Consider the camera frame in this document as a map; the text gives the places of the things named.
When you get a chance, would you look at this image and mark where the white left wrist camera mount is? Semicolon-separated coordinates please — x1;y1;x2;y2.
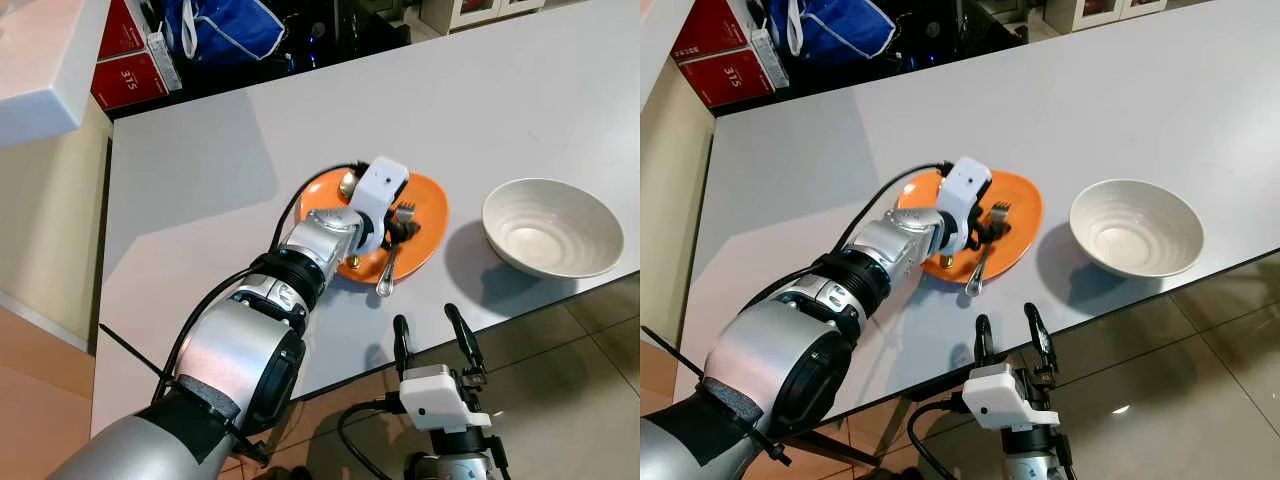
352;157;411;233
940;157;993;253

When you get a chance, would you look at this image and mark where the white glass door cabinet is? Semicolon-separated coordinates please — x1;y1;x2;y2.
420;0;549;33
1045;0;1171;31

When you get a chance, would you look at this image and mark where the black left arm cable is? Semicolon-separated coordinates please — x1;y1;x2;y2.
830;160;956;261
155;160;373;401

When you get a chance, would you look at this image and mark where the red box with white print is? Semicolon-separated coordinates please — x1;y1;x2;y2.
678;50;776;109
90;50;171;111

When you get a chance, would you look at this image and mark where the beige ribbed bowl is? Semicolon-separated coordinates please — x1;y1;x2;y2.
482;178;625;280
1069;179;1206;280

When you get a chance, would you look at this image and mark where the white power strip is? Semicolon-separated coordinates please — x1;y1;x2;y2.
750;28;786;89
145;28;184;93

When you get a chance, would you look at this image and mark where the metal fork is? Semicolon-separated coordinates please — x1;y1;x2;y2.
376;202;418;298
965;202;1013;297

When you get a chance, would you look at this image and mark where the blue fabric bag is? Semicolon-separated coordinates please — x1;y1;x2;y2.
765;0;896;66
163;0;288;69

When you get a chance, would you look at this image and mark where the orange plate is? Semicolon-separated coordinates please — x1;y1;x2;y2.
895;168;1044;284
295;168;450;286

